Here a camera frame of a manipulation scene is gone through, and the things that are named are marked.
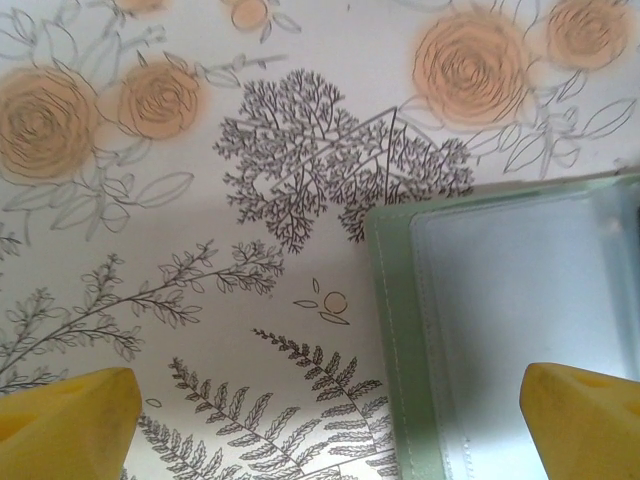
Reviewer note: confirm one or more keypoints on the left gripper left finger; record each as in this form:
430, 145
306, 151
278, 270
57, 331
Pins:
60, 430

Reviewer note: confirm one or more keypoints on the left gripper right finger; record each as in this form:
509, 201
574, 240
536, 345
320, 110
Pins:
585, 430

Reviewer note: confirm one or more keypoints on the floral table cover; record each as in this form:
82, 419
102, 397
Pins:
200, 225

